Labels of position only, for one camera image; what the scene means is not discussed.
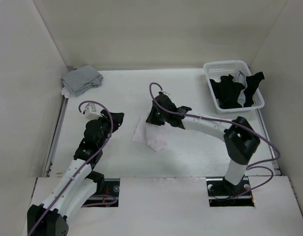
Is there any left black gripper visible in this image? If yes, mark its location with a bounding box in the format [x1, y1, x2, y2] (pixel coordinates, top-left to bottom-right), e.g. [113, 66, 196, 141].
[95, 110, 123, 148]

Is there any black tank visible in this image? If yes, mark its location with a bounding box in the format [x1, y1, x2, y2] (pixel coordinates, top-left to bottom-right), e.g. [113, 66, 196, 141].
[243, 72, 265, 107]
[210, 75, 245, 109]

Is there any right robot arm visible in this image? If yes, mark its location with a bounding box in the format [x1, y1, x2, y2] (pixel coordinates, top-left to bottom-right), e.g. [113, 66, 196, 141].
[146, 93, 260, 195]

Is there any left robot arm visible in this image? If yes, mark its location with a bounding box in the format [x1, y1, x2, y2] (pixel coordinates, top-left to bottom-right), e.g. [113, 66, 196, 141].
[27, 110, 124, 236]

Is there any folded grey tank top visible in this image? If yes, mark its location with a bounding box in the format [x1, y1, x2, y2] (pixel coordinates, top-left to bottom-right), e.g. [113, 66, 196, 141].
[61, 65, 103, 97]

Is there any folded white tank top underneath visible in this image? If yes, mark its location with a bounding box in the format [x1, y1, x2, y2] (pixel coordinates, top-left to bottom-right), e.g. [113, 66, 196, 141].
[61, 87, 70, 99]

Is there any black tank top over rim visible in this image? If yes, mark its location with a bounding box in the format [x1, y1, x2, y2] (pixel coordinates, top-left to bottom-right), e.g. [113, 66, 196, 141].
[243, 72, 265, 107]

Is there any white plastic laundry basket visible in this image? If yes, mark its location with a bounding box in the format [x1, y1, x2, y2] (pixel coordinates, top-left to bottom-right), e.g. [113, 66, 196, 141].
[203, 60, 265, 115]

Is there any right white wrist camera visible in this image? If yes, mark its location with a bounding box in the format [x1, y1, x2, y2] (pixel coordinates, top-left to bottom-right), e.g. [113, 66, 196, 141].
[158, 90, 170, 97]

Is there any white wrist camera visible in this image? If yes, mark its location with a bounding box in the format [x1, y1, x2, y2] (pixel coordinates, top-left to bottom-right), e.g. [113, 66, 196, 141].
[83, 103, 102, 120]
[158, 90, 170, 97]

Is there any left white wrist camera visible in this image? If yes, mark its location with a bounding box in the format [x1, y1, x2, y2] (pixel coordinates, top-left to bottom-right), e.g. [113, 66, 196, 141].
[83, 103, 102, 120]

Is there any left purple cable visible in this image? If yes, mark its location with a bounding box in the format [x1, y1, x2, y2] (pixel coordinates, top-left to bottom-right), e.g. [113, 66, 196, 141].
[27, 100, 118, 236]

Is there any purple cable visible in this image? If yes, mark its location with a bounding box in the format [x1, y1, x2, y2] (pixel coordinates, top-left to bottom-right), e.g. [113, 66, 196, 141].
[27, 100, 118, 236]
[149, 82, 281, 197]

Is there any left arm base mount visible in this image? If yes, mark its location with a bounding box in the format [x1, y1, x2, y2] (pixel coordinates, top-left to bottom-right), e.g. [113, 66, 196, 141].
[90, 178, 120, 207]

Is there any left metal table rail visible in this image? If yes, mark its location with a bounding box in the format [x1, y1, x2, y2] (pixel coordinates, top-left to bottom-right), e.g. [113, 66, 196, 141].
[41, 96, 68, 177]

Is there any metal table rail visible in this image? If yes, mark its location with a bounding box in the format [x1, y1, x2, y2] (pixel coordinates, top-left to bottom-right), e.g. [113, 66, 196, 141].
[255, 109, 281, 176]
[41, 96, 68, 177]

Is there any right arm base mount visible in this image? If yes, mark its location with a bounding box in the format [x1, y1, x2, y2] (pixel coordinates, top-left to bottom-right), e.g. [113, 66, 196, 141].
[206, 178, 254, 207]

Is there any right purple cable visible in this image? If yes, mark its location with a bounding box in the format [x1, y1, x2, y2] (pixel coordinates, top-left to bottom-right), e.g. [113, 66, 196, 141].
[149, 82, 281, 197]

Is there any right metal table rail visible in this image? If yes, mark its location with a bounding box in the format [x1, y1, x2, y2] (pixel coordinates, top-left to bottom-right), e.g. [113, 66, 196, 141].
[255, 109, 281, 176]

